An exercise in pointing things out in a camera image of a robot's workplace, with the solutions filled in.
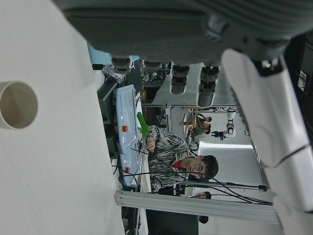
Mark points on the dark haired bystander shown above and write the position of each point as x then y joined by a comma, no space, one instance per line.
204,194

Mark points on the aluminium frame bar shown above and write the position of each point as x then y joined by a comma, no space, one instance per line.
220,185

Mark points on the black electronics box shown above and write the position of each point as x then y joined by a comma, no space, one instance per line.
106,98

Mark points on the seated person in background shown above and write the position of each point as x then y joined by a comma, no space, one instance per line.
205,119
201,129

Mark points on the blue grey teach pendant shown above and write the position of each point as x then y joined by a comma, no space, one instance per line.
129,176
124,107

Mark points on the black laptop with logo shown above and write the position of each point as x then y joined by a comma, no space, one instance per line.
134,73

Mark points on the beige round cup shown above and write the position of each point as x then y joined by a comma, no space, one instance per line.
19,105

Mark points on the aluminium profile post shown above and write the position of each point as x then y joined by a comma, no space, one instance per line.
195,205

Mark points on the green plastic tool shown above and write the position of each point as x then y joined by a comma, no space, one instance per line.
142,123

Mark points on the person in camouflage jacket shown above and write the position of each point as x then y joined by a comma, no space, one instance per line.
168,151

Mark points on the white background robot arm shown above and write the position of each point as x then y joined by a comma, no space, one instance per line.
230,127

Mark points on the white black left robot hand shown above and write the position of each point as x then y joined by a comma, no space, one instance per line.
151,27

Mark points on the black monitor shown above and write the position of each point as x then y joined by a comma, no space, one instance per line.
171,222

